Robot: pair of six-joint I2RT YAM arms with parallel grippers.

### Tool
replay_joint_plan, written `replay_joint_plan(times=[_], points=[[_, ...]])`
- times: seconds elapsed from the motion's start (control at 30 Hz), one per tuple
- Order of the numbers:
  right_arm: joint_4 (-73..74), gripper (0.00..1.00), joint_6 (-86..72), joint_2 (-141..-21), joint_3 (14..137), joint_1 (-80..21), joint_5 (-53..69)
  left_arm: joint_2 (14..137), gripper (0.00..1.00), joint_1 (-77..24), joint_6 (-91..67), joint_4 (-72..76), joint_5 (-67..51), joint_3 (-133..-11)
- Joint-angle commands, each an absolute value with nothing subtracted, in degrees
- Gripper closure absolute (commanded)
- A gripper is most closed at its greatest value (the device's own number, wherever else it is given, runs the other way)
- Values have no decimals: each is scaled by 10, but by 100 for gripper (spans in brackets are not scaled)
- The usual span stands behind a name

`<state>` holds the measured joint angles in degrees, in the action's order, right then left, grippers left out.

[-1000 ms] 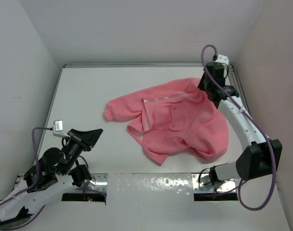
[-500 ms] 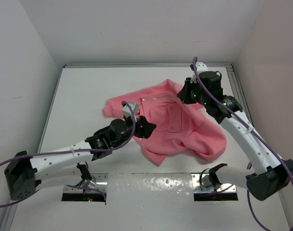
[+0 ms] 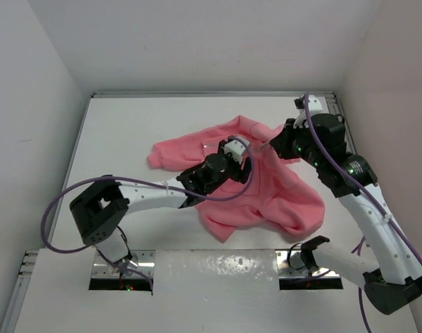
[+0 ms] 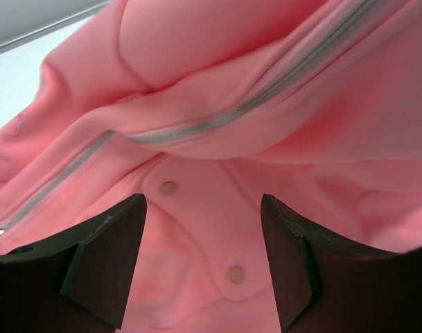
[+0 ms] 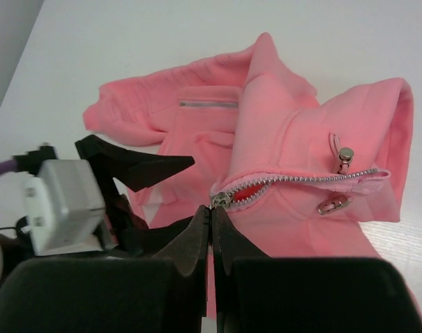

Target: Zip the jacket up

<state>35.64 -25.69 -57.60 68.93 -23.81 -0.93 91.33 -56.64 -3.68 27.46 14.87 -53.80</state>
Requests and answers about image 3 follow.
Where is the pink zip jacket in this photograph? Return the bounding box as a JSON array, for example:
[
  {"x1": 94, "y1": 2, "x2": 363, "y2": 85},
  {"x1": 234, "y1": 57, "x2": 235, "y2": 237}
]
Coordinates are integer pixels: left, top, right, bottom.
[{"x1": 148, "y1": 116, "x2": 325, "y2": 242}]

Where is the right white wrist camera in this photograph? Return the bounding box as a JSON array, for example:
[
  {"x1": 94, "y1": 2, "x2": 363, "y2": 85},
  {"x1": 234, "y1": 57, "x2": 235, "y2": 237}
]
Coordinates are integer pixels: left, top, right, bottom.
[{"x1": 293, "y1": 93, "x2": 323, "y2": 128}]

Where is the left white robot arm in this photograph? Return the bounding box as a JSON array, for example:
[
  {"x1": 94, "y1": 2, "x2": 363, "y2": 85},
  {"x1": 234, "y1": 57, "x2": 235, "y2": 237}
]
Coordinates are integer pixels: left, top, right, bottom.
[{"x1": 69, "y1": 137, "x2": 255, "y2": 275}]

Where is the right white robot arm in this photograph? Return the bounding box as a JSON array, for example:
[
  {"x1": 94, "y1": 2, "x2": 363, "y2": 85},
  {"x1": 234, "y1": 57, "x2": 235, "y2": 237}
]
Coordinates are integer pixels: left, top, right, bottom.
[{"x1": 270, "y1": 114, "x2": 422, "y2": 315}]

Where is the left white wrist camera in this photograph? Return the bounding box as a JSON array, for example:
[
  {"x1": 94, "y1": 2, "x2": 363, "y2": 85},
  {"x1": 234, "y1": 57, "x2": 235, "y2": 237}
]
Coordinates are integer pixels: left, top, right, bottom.
[{"x1": 222, "y1": 136, "x2": 250, "y2": 164}]

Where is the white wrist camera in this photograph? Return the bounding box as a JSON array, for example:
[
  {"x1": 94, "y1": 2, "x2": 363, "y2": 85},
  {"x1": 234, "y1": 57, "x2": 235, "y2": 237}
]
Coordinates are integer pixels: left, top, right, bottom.
[
  {"x1": 293, "y1": 93, "x2": 323, "y2": 128},
  {"x1": 222, "y1": 136, "x2": 250, "y2": 164}
]

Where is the metal base plate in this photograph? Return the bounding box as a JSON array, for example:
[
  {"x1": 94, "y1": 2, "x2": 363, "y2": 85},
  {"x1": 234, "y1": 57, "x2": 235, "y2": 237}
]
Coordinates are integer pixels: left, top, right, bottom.
[
  {"x1": 91, "y1": 250, "x2": 155, "y2": 279},
  {"x1": 276, "y1": 248, "x2": 340, "y2": 280}
]

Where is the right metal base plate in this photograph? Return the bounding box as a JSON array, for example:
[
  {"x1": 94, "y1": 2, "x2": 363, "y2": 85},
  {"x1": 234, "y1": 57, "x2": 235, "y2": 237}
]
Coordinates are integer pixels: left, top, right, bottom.
[{"x1": 276, "y1": 248, "x2": 340, "y2": 280}]

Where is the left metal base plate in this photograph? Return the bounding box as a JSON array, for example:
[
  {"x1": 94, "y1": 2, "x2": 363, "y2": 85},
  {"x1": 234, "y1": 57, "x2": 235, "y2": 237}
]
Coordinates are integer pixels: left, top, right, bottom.
[{"x1": 91, "y1": 250, "x2": 155, "y2": 279}]

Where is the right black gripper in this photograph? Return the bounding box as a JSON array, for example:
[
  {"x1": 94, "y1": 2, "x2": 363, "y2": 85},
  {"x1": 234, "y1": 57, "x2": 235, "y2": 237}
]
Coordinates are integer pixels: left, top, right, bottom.
[{"x1": 270, "y1": 117, "x2": 323, "y2": 168}]

